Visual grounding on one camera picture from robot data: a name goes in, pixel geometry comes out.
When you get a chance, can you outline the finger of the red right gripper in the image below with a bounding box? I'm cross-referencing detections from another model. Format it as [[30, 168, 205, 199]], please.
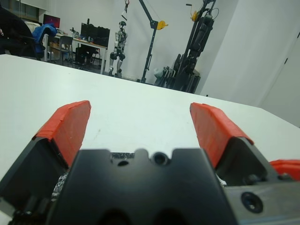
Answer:
[[269, 159, 300, 181]]

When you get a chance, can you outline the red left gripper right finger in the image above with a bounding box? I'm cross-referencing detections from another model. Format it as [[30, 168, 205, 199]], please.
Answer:
[[189, 102, 293, 188]]

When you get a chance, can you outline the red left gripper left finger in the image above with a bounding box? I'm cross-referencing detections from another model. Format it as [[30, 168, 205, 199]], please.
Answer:
[[0, 100, 91, 211]]

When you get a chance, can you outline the black folded equipment pile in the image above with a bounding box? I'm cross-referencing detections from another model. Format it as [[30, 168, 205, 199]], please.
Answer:
[[154, 53, 201, 94]]

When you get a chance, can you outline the black office chair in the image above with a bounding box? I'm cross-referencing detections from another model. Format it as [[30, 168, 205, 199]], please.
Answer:
[[20, 35, 45, 61]]

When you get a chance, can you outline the grey chair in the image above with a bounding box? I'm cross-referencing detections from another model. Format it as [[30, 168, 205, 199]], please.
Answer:
[[58, 36, 73, 64]]

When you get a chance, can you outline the white office desk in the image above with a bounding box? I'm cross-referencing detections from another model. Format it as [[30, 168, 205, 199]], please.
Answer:
[[48, 32, 108, 75]]

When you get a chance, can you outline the white door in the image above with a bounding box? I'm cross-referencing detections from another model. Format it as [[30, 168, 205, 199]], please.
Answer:
[[261, 30, 300, 128]]

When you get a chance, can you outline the black computer monitor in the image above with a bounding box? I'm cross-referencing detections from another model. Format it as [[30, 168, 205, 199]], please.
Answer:
[[97, 27, 111, 46], [81, 22, 98, 44]]

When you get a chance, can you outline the tall black hoist stand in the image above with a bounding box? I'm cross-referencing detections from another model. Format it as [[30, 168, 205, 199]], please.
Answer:
[[186, 0, 220, 71]]

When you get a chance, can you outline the blue jacket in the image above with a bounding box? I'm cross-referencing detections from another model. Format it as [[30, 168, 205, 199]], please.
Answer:
[[31, 23, 57, 51]]

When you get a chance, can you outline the silver humanoid robot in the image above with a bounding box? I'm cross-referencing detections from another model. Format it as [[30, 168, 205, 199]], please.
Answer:
[[109, 20, 129, 77]]

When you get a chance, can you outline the monitor with red screen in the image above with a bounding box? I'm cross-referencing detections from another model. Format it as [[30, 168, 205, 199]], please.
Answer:
[[44, 14, 61, 29]]

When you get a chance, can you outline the white cloth bundle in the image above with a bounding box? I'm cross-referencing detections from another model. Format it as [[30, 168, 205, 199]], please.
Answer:
[[24, 21, 43, 30]]

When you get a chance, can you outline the person in black clothes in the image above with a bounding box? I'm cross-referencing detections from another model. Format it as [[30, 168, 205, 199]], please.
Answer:
[[0, 6, 33, 57]]

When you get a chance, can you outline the black gantry crane frame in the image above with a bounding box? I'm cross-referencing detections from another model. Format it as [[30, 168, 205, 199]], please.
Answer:
[[138, 0, 169, 83]]

